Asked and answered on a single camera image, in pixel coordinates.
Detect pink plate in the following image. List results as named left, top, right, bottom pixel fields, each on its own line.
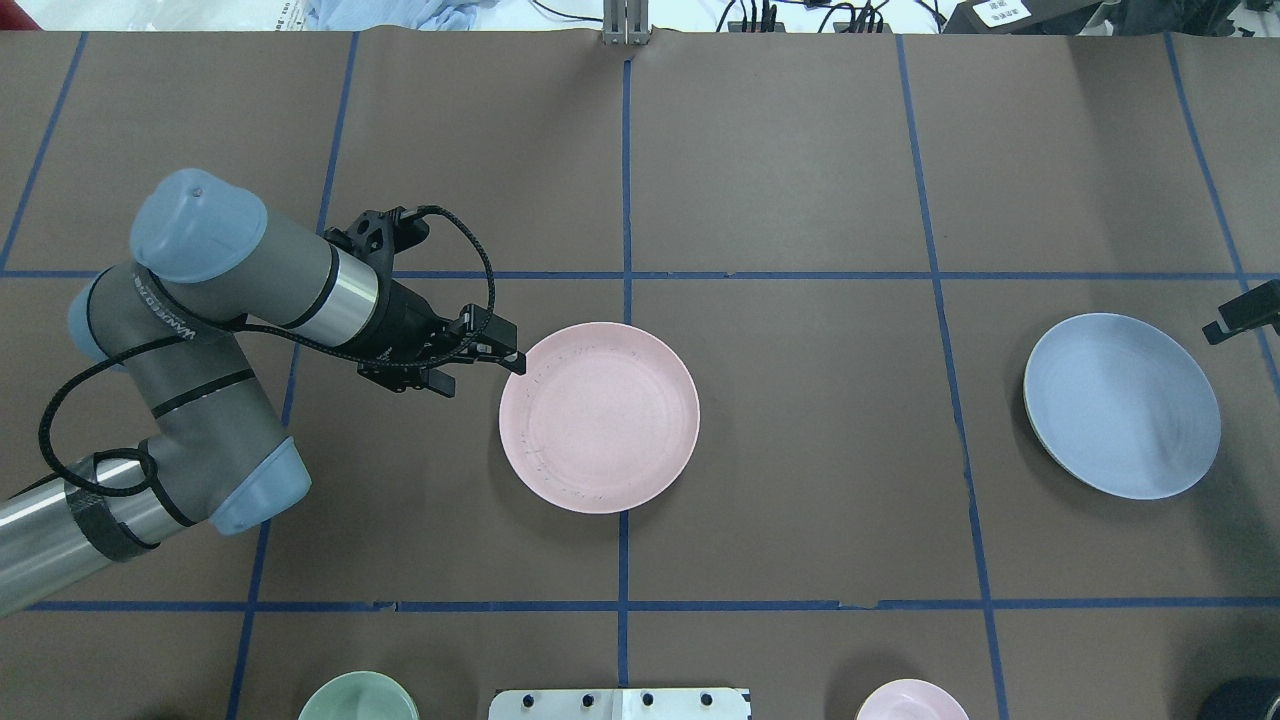
left=498, top=322, right=701, bottom=515

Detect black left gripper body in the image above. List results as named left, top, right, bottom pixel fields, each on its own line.
left=356, top=282, right=517, bottom=393

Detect green bowl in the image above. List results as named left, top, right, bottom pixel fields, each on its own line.
left=297, top=671, right=420, bottom=719

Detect pink bowl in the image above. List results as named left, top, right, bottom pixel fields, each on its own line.
left=855, top=679, right=969, bottom=719

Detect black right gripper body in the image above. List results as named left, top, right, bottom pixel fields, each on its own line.
left=1219, top=281, right=1279, bottom=334

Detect black cables bundle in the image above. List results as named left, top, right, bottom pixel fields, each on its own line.
left=716, top=0, right=946, bottom=35

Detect grey metal bracket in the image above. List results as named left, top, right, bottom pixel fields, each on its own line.
left=602, top=0, right=652, bottom=46

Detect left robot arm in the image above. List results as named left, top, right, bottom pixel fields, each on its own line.
left=1, top=168, right=526, bottom=616

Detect blue plate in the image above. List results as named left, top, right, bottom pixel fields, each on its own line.
left=1021, top=313, right=1222, bottom=501

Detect blue cloth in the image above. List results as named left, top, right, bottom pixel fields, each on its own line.
left=303, top=1, right=499, bottom=32

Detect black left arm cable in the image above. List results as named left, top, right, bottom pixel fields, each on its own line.
left=38, top=205, right=497, bottom=498

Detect dark blue pot glass lid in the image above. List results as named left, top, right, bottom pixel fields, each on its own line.
left=1196, top=676, right=1279, bottom=720

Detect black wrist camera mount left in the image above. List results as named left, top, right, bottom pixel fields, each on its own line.
left=320, top=206, right=430, bottom=273

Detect black box with label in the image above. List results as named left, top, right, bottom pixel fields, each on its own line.
left=941, top=1, right=1117, bottom=36

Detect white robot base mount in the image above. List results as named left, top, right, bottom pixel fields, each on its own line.
left=486, top=687, right=753, bottom=719

